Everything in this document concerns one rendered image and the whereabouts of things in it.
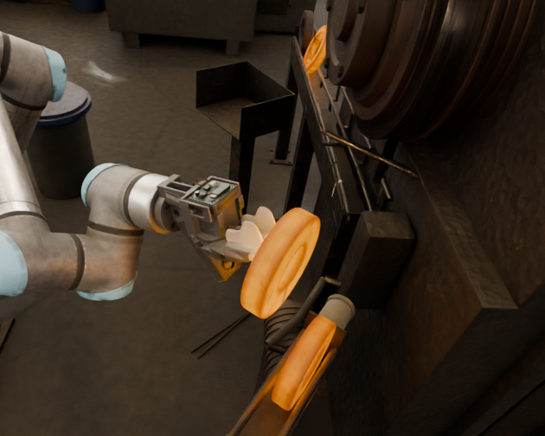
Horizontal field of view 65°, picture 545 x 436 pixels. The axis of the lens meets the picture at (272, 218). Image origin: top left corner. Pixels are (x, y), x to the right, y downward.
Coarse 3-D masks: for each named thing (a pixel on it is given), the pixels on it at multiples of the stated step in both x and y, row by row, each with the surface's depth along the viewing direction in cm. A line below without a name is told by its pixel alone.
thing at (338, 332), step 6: (312, 312) 76; (306, 318) 77; (312, 318) 76; (306, 324) 78; (336, 330) 75; (342, 330) 74; (336, 336) 75; (342, 336) 74; (330, 342) 77; (336, 342) 76; (342, 342) 76; (330, 348) 77; (324, 354) 79; (336, 354) 77
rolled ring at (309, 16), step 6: (306, 12) 181; (312, 12) 181; (306, 18) 179; (312, 18) 179; (300, 24) 193; (306, 24) 179; (312, 24) 179; (300, 30) 193; (306, 30) 179; (312, 30) 179; (300, 36) 194; (306, 36) 180; (300, 42) 194; (306, 42) 181; (300, 48) 188; (306, 48) 184
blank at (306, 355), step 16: (320, 320) 68; (304, 336) 65; (320, 336) 65; (304, 352) 63; (320, 352) 72; (288, 368) 63; (304, 368) 63; (288, 384) 63; (304, 384) 70; (272, 400) 67; (288, 400) 64
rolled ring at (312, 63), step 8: (320, 32) 171; (312, 40) 177; (320, 40) 176; (312, 48) 178; (320, 48) 164; (312, 56) 178; (320, 56) 165; (312, 64) 168; (320, 64) 167; (312, 72) 172
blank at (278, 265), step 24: (288, 216) 54; (312, 216) 56; (264, 240) 52; (288, 240) 52; (312, 240) 61; (264, 264) 51; (288, 264) 62; (264, 288) 52; (288, 288) 62; (264, 312) 56
